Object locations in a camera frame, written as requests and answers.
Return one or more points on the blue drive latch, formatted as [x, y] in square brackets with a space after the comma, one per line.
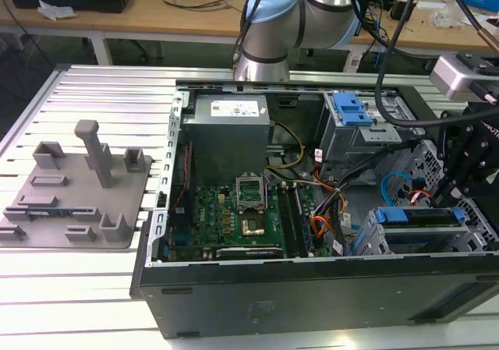
[351, 110]

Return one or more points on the CPU socket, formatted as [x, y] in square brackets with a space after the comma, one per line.
[252, 227]

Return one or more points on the clear plastic bag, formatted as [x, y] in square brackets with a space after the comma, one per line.
[446, 16]

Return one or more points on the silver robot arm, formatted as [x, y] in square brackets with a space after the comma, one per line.
[273, 34]

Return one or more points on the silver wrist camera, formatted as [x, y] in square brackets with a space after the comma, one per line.
[452, 75]

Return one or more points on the black graphics card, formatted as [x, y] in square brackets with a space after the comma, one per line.
[249, 253]

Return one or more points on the green motherboard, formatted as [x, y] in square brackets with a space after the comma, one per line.
[212, 219]

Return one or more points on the wooden desk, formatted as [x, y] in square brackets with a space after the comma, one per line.
[156, 18]
[421, 38]

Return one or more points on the hard disk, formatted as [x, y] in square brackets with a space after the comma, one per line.
[425, 216]

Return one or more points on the metal optical drive cage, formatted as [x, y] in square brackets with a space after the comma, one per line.
[374, 137]

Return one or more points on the metal disk bay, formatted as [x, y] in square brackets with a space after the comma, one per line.
[421, 241]

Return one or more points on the small black box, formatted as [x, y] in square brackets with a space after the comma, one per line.
[401, 9]

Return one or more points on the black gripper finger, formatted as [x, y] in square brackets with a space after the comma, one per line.
[451, 159]

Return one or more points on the white crumpled paper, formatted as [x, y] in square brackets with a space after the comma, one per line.
[56, 10]

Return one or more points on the black RAM slot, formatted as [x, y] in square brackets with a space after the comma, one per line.
[289, 219]

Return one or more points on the black PC case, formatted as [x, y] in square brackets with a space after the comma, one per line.
[296, 295]

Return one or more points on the grey parts rack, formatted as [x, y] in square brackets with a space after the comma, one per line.
[78, 209]

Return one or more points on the grey power supply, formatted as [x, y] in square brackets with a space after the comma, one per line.
[228, 143]

